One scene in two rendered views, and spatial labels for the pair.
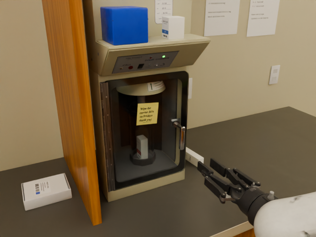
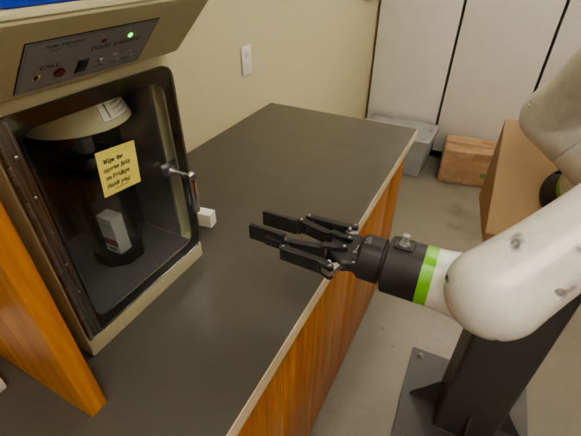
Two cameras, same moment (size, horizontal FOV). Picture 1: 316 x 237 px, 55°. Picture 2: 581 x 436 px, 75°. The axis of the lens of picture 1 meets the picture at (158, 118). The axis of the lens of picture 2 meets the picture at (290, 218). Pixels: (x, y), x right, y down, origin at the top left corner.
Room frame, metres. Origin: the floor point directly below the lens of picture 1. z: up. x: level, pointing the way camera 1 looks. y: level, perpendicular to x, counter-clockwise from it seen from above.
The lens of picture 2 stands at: (0.33, 0.13, 1.56)
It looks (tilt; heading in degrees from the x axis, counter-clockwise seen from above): 36 degrees down; 324
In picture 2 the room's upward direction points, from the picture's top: straight up
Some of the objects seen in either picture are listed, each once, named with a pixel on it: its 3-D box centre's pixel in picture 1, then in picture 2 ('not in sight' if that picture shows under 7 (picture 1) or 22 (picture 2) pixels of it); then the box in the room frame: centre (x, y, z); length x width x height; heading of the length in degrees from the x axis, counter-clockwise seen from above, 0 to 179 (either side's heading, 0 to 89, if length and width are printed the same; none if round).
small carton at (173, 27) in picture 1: (172, 27); not in sight; (0.93, -0.04, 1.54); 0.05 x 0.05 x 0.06; 22
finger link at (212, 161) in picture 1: (217, 167); (280, 221); (0.80, -0.18, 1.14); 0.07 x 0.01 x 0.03; 27
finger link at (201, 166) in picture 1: (205, 170); (267, 235); (0.77, -0.14, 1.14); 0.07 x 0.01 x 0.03; 27
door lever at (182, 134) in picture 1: (179, 135); (186, 189); (0.97, -0.08, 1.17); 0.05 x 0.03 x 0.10; 26
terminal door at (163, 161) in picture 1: (148, 131); (130, 201); (0.95, 0.03, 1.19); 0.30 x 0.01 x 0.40; 116
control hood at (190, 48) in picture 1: (154, 56); (107, 37); (0.90, 0.01, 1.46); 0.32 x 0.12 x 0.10; 117
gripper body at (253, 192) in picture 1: (247, 197); (356, 253); (0.65, -0.23, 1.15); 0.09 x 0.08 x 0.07; 27
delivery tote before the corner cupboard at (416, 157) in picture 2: not in sight; (394, 144); (2.23, -2.35, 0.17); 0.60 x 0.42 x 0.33; 25
